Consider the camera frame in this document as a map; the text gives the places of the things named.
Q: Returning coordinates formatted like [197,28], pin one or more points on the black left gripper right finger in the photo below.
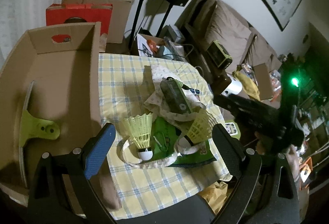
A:
[245,167]

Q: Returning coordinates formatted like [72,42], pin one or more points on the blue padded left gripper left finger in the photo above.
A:
[48,199]

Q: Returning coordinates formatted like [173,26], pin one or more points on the yellow shuttlecock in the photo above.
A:
[139,129]
[197,131]

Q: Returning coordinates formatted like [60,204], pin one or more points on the dark green rectangular case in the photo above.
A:
[175,97]

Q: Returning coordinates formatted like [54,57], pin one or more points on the floral cloth tote bag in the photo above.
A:
[157,105]

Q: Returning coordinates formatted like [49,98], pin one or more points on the green snack package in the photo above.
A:
[192,95]

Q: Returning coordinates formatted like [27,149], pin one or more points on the person's right hand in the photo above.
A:
[290,154]

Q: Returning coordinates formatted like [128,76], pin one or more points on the green lidded box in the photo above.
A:
[232,128]

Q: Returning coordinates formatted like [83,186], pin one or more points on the yellow cloth on sofa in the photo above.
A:
[248,85]

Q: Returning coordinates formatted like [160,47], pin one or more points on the white round device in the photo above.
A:
[235,87]

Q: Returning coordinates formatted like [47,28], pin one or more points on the green framed small device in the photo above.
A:
[219,55]

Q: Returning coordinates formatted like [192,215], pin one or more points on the green plastic bag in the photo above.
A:
[174,150]

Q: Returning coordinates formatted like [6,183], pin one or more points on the brown sofa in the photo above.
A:
[204,21]

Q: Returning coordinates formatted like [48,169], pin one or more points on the open brown cardboard box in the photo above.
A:
[63,61]

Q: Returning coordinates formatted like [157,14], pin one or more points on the open box of clutter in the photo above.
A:
[171,44]

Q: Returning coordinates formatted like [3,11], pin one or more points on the yellow plaid bed cover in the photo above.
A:
[125,83]

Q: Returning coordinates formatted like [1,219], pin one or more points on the red gift box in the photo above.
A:
[87,13]

